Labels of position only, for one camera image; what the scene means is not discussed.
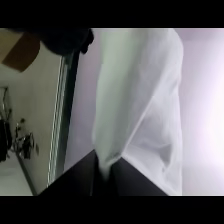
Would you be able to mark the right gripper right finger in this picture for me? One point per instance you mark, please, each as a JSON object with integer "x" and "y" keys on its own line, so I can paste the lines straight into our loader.
{"x": 133, "y": 180}

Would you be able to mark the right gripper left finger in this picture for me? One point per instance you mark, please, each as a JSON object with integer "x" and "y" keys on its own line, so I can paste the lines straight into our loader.
{"x": 75, "y": 178}

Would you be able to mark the white garment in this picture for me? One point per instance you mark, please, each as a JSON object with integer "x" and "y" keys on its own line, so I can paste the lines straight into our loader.
{"x": 140, "y": 110}

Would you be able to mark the silver frame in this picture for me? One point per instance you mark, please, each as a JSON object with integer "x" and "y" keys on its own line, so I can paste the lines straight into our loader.
{"x": 58, "y": 126}

